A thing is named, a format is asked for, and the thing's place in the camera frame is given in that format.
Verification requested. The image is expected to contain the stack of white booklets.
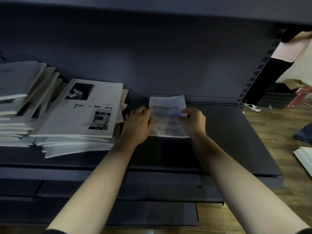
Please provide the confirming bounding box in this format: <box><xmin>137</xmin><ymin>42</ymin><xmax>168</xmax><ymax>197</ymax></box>
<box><xmin>29</xmin><ymin>78</ymin><xmax>129</xmax><ymax>159</ymax></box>
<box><xmin>0</xmin><ymin>61</ymin><xmax>64</xmax><ymax>147</ymax></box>

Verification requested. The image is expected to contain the person's right forearm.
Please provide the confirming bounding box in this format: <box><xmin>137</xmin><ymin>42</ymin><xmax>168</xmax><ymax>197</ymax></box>
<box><xmin>190</xmin><ymin>132</ymin><xmax>310</xmax><ymax>234</ymax></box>

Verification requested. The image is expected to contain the red and white box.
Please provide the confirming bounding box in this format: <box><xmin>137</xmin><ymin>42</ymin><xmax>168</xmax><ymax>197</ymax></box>
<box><xmin>287</xmin><ymin>86</ymin><xmax>312</xmax><ymax>108</ymax></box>

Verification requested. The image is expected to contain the black plastic crate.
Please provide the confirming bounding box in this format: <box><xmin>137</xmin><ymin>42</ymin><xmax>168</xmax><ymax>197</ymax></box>
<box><xmin>257</xmin><ymin>83</ymin><xmax>297</xmax><ymax>110</ymax></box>

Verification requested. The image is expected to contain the white flat panel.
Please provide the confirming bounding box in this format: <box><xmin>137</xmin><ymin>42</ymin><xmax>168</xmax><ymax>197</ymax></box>
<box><xmin>293</xmin><ymin>146</ymin><xmax>312</xmax><ymax>177</ymax></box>

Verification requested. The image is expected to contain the brown cardboard box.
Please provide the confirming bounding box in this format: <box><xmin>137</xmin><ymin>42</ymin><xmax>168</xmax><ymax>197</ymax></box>
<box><xmin>283</xmin><ymin>79</ymin><xmax>305</xmax><ymax>91</ymax></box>

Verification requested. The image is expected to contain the slotted metal shelf upright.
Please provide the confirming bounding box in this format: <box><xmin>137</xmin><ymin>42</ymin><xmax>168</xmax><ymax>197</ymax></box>
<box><xmin>236</xmin><ymin>39</ymin><xmax>283</xmax><ymax>106</ymax></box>

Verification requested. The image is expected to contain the dark blue cloth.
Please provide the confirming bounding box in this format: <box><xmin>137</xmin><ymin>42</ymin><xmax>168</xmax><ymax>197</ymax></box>
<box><xmin>294</xmin><ymin>124</ymin><xmax>312</xmax><ymax>144</ymax></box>

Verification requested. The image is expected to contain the person's left forearm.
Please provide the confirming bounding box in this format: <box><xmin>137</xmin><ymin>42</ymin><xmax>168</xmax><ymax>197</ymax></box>
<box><xmin>45</xmin><ymin>137</ymin><xmax>147</xmax><ymax>234</ymax></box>

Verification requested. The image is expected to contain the person's left hand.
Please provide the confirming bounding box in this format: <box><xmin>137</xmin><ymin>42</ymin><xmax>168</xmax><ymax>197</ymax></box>
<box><xmin>121</xmin><ymin>106</ymin><xmax>155</xmax><ymax>144</ymax></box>

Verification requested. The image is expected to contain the person's right hand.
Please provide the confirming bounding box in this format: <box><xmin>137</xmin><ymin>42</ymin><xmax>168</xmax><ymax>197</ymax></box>
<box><xmin>176</xmin><ymin>107</ymin><xmax>207</xmax><ymax>138</ymax></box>

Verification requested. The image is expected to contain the dark blue metal shelf unit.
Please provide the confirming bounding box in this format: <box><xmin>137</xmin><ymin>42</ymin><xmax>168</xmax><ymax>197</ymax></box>
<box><xmin>0</xmin><ymin>0</ymin><xmax>312</xmax><ymax>227</ymax></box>

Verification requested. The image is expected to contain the light blue booklet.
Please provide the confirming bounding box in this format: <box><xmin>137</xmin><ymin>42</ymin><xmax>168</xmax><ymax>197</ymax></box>
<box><xmin>148</xmin><ymin>94</ymin><xmax>190</xmax><ymax>139</ymax></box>

